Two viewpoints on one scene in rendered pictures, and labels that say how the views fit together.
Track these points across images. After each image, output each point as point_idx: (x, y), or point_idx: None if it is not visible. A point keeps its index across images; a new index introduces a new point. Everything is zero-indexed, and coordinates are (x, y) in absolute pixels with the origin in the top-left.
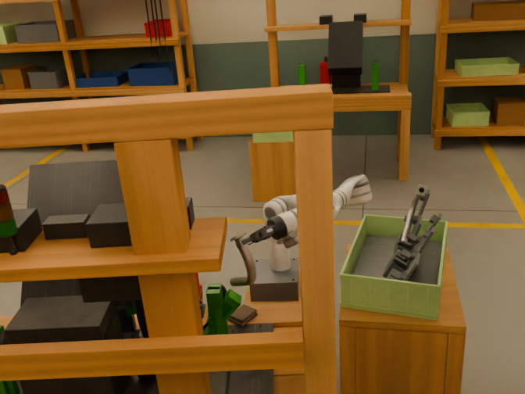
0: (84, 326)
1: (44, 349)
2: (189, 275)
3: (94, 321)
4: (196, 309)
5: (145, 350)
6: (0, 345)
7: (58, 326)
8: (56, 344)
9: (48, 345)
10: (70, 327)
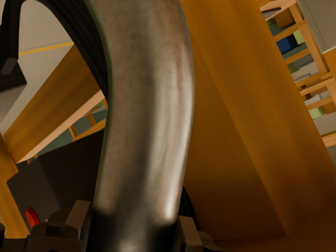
0: (20, 94)
1: (101, 97)
2: (330, 158)
3: (10, 93)
4: (251, 37)
5: None
6: (65, 122)
7: (6, 112)
8: (96, 96)
9: (93, 100)
10: (14, 103)
